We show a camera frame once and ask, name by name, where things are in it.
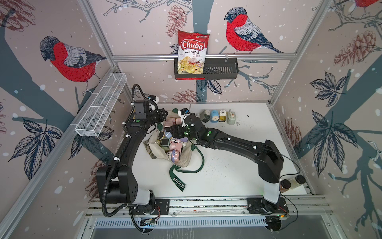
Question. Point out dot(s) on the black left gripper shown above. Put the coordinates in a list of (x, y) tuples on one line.
[(161, 115)]

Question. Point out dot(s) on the canvas tote bag green handles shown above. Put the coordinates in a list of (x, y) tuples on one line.
[(155, 151)]

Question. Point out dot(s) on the pink face sharpener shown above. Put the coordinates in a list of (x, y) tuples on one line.
[(174, 156)]

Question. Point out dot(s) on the purple sharpener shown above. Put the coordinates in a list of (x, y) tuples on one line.
[(184, 139)]

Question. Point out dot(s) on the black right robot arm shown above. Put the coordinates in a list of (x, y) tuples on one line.
[(265, 154)]

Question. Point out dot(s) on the brown spice jar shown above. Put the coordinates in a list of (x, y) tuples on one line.
[(285, 185)]

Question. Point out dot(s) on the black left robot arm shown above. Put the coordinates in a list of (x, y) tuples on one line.
[(117, 185)]

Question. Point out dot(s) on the pale green sharpener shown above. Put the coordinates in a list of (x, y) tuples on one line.
[(231, 117)]

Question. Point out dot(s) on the red cassava chips bag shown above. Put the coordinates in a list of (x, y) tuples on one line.
[(191, 55)]

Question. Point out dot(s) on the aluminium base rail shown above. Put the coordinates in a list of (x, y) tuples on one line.
[(210, 212)]

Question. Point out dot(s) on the yellow sharpener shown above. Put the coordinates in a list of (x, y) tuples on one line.
[(222, 116)]

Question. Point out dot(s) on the small black square sharpener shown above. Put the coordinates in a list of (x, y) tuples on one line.
[(165, 142)]

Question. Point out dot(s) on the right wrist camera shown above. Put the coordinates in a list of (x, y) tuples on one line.
[(183, 112)]

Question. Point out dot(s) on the white wire mesh basket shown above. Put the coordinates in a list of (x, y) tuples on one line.
[(98, 112)]

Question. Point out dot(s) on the grey blue sharpener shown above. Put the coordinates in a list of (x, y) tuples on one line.
[(168, 135)]

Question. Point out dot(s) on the black wall basket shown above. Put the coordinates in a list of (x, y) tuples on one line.
[(214, 69)]

